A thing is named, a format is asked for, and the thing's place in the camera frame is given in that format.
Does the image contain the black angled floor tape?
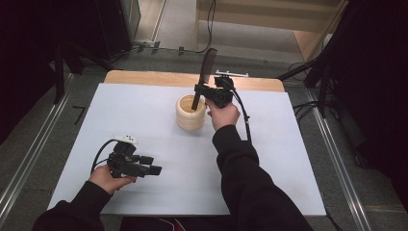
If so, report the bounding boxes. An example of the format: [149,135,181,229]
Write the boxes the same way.
[71,105,88,126]

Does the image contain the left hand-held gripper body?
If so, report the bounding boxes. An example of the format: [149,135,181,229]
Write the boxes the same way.
[107,134,149,179]

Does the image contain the wooden table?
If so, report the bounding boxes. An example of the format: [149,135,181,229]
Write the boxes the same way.
[104,69,286,93]

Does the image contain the metal floor rail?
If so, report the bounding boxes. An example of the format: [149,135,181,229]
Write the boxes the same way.
[303,88,373,231]
[0,73,77,222]

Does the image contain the white board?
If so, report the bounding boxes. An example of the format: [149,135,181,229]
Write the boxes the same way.
[46,82,327,217]

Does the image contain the light wooden shelf unit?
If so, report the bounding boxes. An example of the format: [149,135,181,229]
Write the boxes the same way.
[194,0,350,63]

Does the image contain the person's left hand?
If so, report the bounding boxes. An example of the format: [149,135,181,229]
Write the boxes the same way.
[89,164,138,195]

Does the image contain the black metal stand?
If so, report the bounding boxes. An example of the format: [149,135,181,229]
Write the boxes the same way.
[52,38,114,104]

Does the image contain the cream ribbed wooden holder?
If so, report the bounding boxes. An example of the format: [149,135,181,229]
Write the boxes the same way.
[175,94,207,132]

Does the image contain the black hanging cable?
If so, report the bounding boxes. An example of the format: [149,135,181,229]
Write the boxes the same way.
[195,0,217,54]

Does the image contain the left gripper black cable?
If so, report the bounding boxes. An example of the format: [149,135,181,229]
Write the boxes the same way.
[90,139,117,175]

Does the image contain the black floor cables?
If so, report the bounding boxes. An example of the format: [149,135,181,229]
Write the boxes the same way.
[291,100,321,123]

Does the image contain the person's right hand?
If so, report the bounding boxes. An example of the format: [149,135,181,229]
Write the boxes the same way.
[205,96,242,132]

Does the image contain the black spatula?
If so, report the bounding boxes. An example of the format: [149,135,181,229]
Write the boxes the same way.
[191,47,218,112]

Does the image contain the black tripod stand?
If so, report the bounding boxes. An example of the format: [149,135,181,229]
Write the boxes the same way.
[277,47,341,119]

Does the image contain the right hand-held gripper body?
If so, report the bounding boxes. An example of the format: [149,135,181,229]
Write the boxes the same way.
[205,69,250,109]

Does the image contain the dark cabinet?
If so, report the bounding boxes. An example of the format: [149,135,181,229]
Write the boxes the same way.
[94,0,142,62]

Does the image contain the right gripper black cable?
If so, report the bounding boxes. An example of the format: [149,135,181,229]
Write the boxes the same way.
[228,84,253,144]

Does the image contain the power strip with plugs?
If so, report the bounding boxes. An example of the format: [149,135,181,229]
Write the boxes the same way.
[133,38,162,54]

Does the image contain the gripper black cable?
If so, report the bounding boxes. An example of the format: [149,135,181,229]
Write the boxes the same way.
[228,84,253,144]
[90,139,117,175]

